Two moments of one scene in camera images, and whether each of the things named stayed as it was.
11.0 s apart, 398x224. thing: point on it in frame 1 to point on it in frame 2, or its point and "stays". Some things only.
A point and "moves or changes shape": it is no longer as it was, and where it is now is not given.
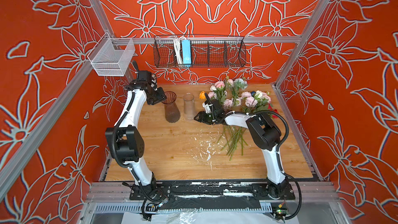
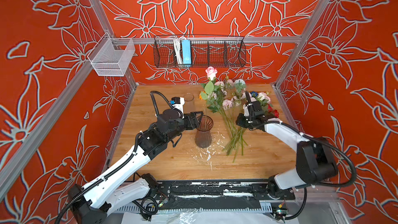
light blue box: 186,53 stays
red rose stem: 270,108 stays
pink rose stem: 220,91 to 212,94
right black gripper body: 207,119 to 245,121
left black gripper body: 156,96 to 187,123
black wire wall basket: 207,51 stays
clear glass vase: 188,106 stays
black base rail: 185,195 stays
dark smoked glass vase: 172,112 moves or changes shape
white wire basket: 110,56 stays
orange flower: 201,95 stays
